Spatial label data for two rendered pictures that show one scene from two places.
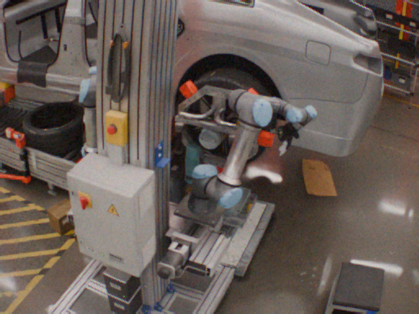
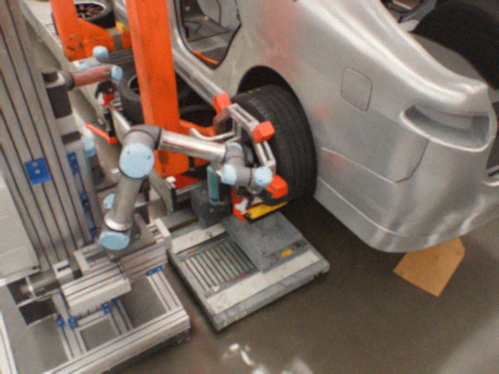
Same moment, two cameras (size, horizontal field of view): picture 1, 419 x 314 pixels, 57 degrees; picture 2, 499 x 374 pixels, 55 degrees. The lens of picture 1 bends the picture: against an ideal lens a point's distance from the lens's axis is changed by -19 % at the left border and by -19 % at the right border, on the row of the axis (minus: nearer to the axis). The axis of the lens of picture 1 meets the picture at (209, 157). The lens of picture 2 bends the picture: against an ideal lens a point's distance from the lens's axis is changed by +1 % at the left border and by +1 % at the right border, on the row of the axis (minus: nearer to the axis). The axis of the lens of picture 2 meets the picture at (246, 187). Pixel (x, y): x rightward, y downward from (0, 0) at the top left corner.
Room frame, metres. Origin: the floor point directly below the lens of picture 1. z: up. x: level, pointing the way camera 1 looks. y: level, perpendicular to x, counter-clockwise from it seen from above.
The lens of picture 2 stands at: (1.07, -1.40, 2.43)
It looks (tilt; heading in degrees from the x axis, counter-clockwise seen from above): 40 degrees down; 39
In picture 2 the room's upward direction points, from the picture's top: straight up
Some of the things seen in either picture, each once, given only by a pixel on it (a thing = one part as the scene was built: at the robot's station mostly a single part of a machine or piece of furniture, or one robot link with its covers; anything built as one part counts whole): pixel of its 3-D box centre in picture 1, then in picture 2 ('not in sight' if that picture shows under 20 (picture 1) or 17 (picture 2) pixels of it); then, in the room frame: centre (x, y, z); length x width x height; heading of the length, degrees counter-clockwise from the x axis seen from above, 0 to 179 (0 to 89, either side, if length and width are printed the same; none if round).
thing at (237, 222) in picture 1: (218, 203); (264, 234); (2.86, -0.10, 0.13); 0.50 x 0.36 x 0.10; 72
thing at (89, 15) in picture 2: not in sight; (84, 20); (3.99, 3.32, 0.39); 0.66 x 0.66 x 0.24
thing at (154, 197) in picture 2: not in sight; (135, 185); (2.44, 0.65, 0.44); 0.43 x 0.17 x 0.03; 72
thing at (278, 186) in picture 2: (265, 138); (276, 186); (2.60, -0.34, 0.85); 0.09 x 0.08 x 0.07; 72
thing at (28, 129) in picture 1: (53, 127); (160, 95); (3.39, 1.45, 0.39); 0.66 x 0.66 x 0.24
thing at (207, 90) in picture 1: (218, 127); (242, 156); (2.70, -0.04, 0.85); 0.54 x 0.07 x 0.54; 72
